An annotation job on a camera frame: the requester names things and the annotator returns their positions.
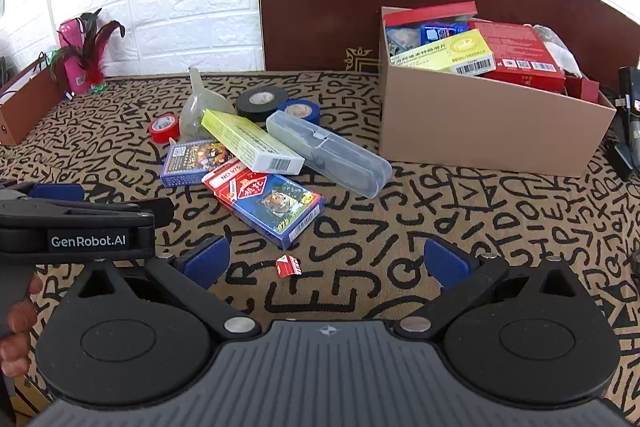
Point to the small green object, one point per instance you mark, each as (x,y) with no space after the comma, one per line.
(99,87)

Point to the black device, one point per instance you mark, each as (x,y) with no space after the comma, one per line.
(630,87)

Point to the translucent plastic funnel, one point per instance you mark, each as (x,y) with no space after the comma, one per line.
(194,113)

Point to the small blue card box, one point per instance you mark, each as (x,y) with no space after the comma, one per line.
(440,32)

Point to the small dark red box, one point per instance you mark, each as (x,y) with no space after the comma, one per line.
(585,89)

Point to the blue tape roll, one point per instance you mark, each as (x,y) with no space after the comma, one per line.
(313,114)

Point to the crumpled clear plastic bag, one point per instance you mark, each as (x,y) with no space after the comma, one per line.
(557,47)

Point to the pink bottle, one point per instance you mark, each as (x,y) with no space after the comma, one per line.
(72,72)

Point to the clear plastic packet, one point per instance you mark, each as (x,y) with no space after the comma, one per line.
(402,39)

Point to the brown cardboard box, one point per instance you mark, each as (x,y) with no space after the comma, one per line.
(475,122)

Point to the small red paper scrap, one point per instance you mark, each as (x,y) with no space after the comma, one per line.
(287,266)

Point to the clear plastic case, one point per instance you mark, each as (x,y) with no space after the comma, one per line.
(340,157)

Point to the brown wooden headboard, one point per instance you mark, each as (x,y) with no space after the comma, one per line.
(325,7)

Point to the brown paper bag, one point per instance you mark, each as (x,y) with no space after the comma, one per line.
(25,107)

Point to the yellow-green slim box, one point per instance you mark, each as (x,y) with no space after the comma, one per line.
(240,134)

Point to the red tape roll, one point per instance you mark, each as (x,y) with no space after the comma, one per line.
(157,135)

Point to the dark blue card box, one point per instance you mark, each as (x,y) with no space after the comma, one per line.
(185,164)

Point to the flat red box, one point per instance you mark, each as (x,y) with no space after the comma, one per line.
(520,47)

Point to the black tape roll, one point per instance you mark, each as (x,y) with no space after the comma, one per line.
(245,112)

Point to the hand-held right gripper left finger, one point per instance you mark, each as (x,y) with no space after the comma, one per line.
(207,259)

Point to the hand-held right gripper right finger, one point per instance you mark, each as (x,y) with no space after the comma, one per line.
(447,262)

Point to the person's left hand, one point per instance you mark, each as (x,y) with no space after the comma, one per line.
(17,347)

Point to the yellow box with barcode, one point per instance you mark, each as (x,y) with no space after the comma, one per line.
(460,52)

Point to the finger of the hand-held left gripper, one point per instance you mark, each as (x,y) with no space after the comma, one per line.
(164,209)
(57,193)

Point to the red and blue card box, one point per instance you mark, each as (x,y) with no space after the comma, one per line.
(275,207)

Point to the red and black feathers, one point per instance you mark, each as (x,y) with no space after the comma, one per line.
(95,47)

